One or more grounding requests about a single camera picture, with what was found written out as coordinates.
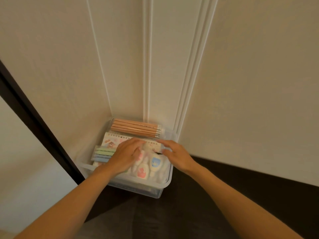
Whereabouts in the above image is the person's left hand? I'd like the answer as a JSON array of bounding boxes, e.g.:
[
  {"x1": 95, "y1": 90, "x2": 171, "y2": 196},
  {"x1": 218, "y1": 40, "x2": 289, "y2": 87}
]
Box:
[{"x1": 104, "y1": 138, "x2": 146, "y2": 178}]

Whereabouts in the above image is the person's right hand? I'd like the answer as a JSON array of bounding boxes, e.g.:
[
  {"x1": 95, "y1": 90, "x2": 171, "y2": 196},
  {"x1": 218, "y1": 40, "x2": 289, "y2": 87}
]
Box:
[{"x1": 156, "y1": 139, "x2": 199, "y2": 176}]

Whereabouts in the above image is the translucent plastic sheet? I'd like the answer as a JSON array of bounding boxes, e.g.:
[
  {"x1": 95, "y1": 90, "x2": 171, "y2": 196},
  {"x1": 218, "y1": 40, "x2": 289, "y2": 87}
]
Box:
[{"x1": 129, "y1": 141, "x2": 171, "y2": 185}]

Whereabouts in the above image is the white blue correction tape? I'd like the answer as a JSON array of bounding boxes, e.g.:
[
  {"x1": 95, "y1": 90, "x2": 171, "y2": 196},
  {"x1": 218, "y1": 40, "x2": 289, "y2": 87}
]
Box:
[{"x1": 149, "y1": 153, "x2": 162, "y2": 176}]

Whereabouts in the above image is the small clear plastic sleeve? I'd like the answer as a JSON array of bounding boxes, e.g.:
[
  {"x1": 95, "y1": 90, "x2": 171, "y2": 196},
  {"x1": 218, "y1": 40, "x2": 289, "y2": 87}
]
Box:
[{"x1": 91, "y1": 145, "x2": 118, "y2": 164}]

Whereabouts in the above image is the bundle of wooden pencils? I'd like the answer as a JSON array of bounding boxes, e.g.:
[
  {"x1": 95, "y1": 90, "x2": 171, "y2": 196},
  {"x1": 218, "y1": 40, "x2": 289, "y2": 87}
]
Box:
[{"x1": 110, "y1": 119, "x2": 162, "y2": 139}]

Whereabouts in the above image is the clear plastic storage bin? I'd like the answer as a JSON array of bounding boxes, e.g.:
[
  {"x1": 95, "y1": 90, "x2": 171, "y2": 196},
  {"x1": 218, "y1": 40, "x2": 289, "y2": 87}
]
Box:
[{"x1": 76, "y1": 117, "x2": 178, "y2": 199}]

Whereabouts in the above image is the person's left forearm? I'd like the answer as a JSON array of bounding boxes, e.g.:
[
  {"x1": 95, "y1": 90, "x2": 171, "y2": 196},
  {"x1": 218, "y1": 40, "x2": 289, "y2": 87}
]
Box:
[{"x1": 14, "y1": 169, "x2": 115, "y2": 239}]

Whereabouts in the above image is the person's right forearm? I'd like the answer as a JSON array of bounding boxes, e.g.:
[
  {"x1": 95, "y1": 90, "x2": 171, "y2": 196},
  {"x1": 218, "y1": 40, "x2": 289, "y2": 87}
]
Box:
[{"x1": 189, "y1": 166, "x2": 303, "y2": 239}]

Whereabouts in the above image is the black framed panel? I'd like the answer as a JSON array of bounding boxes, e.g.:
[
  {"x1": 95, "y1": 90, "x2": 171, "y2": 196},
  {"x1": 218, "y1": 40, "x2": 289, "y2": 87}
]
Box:
[{"x1": 0, "y1": 59, "x2": 86, "y2": 185}]

